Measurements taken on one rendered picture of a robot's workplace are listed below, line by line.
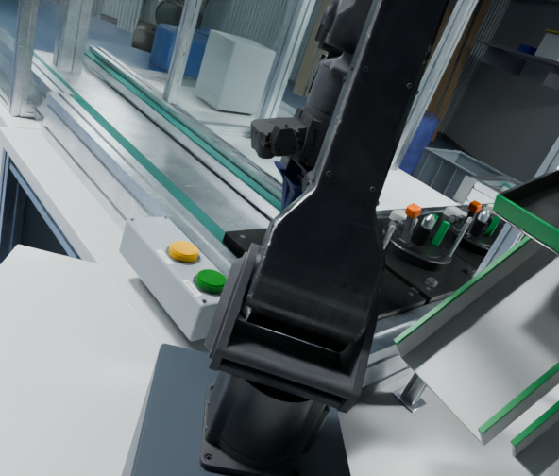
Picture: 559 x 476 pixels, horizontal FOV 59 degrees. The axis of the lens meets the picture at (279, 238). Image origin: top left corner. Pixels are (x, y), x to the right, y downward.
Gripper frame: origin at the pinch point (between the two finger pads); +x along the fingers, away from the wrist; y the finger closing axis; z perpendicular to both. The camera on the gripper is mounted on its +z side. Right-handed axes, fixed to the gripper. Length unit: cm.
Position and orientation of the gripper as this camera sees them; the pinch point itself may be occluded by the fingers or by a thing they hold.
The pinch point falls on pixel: (294, 200)
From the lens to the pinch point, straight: 64.2
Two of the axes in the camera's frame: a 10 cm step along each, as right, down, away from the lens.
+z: -8.8, -1.2, -4.6
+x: -3.3, 8.4, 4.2
